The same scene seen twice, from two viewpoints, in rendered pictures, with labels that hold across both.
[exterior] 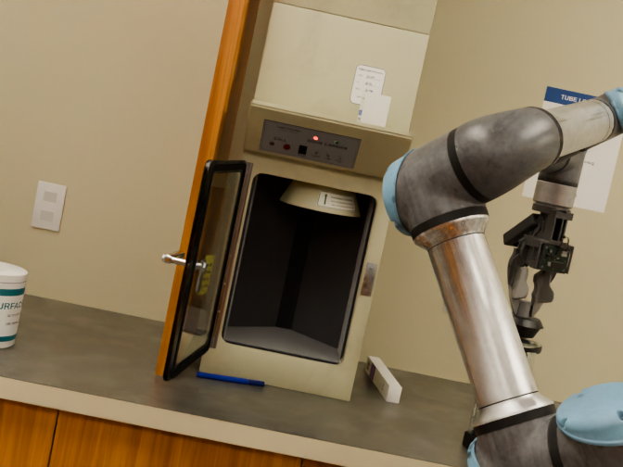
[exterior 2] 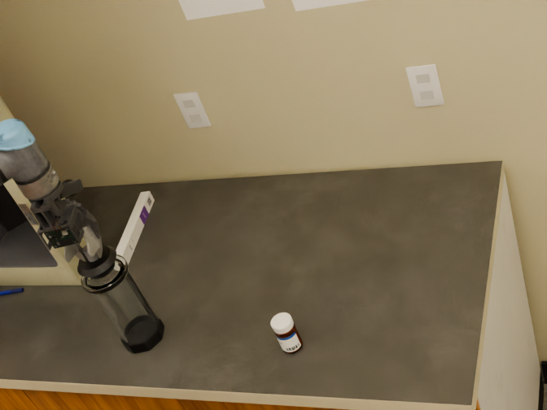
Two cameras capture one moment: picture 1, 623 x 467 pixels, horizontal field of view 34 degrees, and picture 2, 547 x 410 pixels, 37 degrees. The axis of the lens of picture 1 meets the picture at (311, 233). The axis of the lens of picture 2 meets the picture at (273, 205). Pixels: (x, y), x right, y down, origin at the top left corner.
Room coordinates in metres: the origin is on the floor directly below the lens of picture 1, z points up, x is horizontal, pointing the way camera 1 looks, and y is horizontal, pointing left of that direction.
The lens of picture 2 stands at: (0.94, -1.53, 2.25)
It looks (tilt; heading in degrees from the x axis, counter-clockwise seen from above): 38 degrees down; 33
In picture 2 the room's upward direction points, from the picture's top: 23 degrees counter-clockwise
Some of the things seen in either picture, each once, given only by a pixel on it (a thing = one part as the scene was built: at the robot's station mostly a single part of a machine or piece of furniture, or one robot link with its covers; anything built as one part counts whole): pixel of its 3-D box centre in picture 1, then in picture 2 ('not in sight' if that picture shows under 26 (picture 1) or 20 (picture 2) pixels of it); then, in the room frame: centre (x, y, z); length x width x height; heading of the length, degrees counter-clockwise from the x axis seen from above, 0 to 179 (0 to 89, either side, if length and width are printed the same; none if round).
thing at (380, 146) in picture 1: (326, 141); not in sight; (2.00, 0.01, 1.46); 0.32 x 0.11 x 0.10; 92
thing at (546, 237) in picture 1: (546, 238); (57, 213); (1.89, -0.43, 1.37); 0.09 x 0.08 x 0.12; 17
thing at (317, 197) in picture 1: (322, 195); not in sight; (2.16, -0.01, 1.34); 0.18 x 0.18 x 0.05
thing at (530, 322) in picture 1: (520, 317); (94, 258); (1.91, -0.42, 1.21); 0.09 x 0.09 x 0.07
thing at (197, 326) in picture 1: (207, 263); not in sight; (1.89, 0.18, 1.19); 0.30 x 0.01 x 0.40; 173
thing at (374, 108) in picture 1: (374, 109); not in sight; (2.01, -0.07, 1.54); 0.05 x 0.05 x 0.06; 6
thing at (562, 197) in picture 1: (555, 196); (39, 181); (1.89, -0.43, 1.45); 0.08 x 0.08 x 0.05
